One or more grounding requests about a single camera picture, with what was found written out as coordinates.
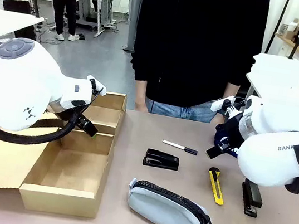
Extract yellow utility knife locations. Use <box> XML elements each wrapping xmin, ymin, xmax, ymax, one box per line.
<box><xmin>204</xmin><ymin>166</ymin><xmax>229</xmax><ymax>206</ymax></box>

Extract white marker with black cap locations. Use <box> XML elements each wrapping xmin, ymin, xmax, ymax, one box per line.
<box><xmin>161</xmin><ymin>139</ymin><xmax>200</xmax><ymax>156</ymax></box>

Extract left arm black cable sleeve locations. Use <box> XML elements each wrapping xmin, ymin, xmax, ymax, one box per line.
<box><xmin>0</xmin><ymin>72</ymin><xmax>105</xmax><ymax>155</ymax></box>

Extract person's right hand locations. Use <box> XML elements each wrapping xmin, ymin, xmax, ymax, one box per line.
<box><xmin>133</xmin><ymin>99</ymin><xmax>151</xmax><ymax>114</ymax></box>

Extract white table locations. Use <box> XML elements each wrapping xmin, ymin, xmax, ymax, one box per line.
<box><xmin>243</xmin><ymin>51</ymin><xmax>299</xmax><ymax>104</ymax></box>
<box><xmin>0</xmin><ymin>10</ymin><xmax>46</xmax><ymax>53</ymax></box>

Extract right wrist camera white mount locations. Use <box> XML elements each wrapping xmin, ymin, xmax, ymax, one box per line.
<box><xmin>210</xmin><ymin>93</ymin><xmax>248</xmax><ymax>118</ymax></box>

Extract black stapler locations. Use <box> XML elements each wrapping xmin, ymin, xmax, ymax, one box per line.
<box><xmin>142</xmin><ymin>148</ymin><xmax>182</xmax><ymax>172</ymax></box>
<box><xmin>237</xmin><ymin>177</ymin><xmax>266</xmax><ymax>219</ymax></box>

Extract grey hanging garment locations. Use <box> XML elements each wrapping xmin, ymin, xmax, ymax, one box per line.
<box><xmin>117</xmin><ymin>0</ymin><xmax>146</xmax><ymax>54</ymax></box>

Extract person in black hoodie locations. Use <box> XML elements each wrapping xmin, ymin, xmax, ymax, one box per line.
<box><xmin>123</xmin><ymin>0</ymin><xmax>270</xmax><ymax>130</ymax></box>

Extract small cardboard boxes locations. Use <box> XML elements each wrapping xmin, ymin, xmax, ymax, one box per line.
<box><xmin>278</xmin><ymin>16</ymin><xmax>299</xmax><ymax>42</ymax></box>

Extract light grey zipper pencil case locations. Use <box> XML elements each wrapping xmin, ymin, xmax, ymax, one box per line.
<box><xmin>122</xmin><ymin>177</ymin><xmax>226</xmax><ymax>224</ymax></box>

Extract person's right forearm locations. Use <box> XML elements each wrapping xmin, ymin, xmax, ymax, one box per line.
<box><xmin>133</xmin><ymin>78</ymin><xmax>151</xmax><ymax>104</ymax></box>

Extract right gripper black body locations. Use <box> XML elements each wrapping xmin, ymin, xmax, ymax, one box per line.
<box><xmin>218</xmin><ymin>111</ymin><xmax>249</xmax><ymax>149</ymax></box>

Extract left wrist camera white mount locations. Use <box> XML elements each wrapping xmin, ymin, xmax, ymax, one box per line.
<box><xmin>84</xmin><ymin>74</ymin><xmax>110</xmax><ymax>98</ymax></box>

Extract person's left forearm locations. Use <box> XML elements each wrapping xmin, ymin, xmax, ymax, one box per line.
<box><xmin>222</xmin><ymin>82</ymin><xmax>241</xmax><ymax>104</ymax></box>

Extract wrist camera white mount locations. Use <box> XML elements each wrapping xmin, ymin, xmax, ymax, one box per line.
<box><xmin>84</xmin><ymin>74</ymin><xmax>110</xmax><ymax>98</ymax></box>
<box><xmin>210</xmin><ymin>93</ymin><xmax>248</xmax><ymax>118</ymax></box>

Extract brown cardboard box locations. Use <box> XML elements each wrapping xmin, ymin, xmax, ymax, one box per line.
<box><xmin>0</xmin><ymin>75</ymin><xmax>129</xmax><ymax>223</ymax></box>

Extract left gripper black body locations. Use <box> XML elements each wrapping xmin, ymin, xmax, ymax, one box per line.
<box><xmin>45</xmin><ymin>100</ymin><xmax>91</xmax><ymax>132</ymax></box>

